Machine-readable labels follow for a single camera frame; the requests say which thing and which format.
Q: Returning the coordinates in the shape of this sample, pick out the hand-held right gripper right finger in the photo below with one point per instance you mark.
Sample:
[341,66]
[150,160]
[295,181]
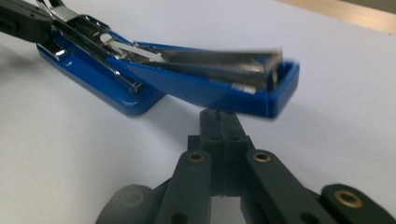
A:
[233,140]

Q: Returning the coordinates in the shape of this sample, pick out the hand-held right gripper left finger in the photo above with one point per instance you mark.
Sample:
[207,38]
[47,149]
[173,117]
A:
[211,137]

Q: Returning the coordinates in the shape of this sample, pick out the blue stapler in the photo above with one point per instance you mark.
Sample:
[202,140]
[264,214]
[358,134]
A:
[186,90]

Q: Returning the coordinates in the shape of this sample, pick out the white table cover sheet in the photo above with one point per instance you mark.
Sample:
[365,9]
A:
[62,140]

